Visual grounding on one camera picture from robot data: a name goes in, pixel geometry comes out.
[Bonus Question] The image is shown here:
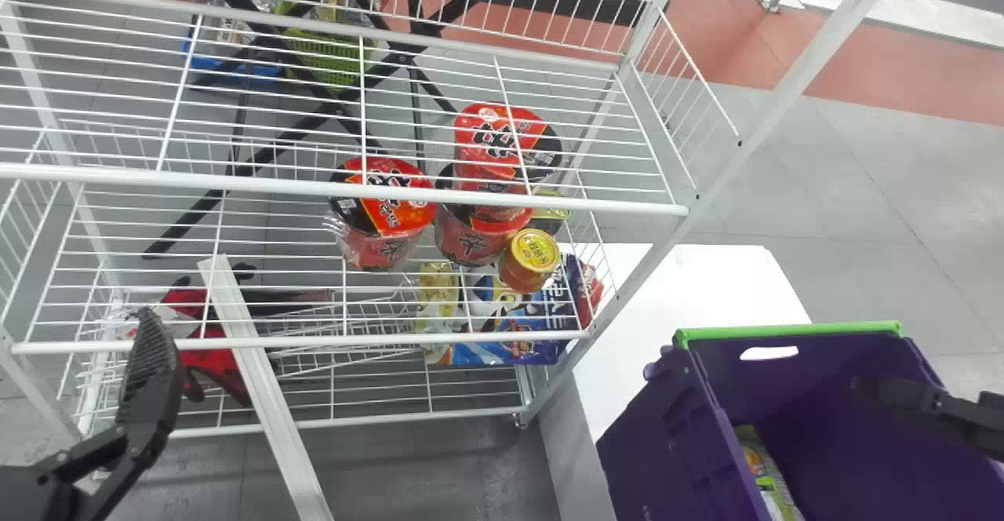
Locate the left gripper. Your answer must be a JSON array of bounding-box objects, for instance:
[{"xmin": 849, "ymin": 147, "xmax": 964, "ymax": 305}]
[{"xmin": 0, "ymin": 307, "xmax": 187, "ymax": 521}]

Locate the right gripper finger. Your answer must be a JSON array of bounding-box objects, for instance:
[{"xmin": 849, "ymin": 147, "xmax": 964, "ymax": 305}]
[{"xmin": 852, "ymin": 376, "xmax": 1004, "ymax": 461}]

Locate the red snack packet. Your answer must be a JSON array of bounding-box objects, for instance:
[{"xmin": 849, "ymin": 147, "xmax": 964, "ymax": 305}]
[{"xmin": 159, "ymin": 284, "xmax": 253, "ymax": 409}]

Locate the green snack packet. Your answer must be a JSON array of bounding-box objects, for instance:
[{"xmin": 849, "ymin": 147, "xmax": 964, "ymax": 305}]
[{"xmin": 733, "ymin": 425, "xmax": 805, "ymax": 521}]

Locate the white slab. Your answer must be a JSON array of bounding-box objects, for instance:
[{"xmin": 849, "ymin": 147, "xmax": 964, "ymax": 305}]
[{"xmin": 537, "ymin": 243, "xmax": 813, "ymax": 521}]

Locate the purple crate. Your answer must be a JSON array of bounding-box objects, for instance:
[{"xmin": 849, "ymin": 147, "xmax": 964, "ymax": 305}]
[{"xmin": 595, "ymin": 320, "xmax": 1004, "ymax": 521}]

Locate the red noodle cup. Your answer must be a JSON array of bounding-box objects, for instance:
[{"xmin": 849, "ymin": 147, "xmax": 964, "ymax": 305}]
[
  {"xmin": 325, "ymin": 155, "xmax": 439, "ymax": 272},
  {"xmin": 453, "ymin": 102, "xmax": 564, "ymax": 194},
  {"xmin": 433, "ymin": 163, "xmax": 535, "ymax": 268}
]

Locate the yellow snack packet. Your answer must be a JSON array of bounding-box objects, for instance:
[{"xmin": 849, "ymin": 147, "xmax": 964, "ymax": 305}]
[{"xmin": 414, "ymin": 260, "xmax": 464, "ymax": 353}]

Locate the blue basket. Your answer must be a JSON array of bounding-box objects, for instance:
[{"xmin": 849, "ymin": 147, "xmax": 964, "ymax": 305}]
[{"xmin": 181, "ymin": 28, "xmax": 285, "ymax": 85}]

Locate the green basket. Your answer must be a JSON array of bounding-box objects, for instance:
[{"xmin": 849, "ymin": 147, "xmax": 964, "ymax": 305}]
[{"xmin": 275, "ymin": 25, "xmax": 379, "ymax": 95}]

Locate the blue snack packet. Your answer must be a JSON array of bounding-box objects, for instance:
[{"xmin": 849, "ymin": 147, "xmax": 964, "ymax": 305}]
[{"xmin": 439, "ymin": 253, "xmax": 606, "ymax": 367}]

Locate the yellow can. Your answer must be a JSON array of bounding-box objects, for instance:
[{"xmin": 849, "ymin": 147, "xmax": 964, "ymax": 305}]
[{"xmin": 497, "ymin": 228, "xmax": 562, "ymax": 295}]

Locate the white wire rack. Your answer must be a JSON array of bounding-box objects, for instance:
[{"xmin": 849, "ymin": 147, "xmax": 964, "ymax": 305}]
[{"xmin": 0, "ymin": 0, "xmax": 915, "ymax": 521}]

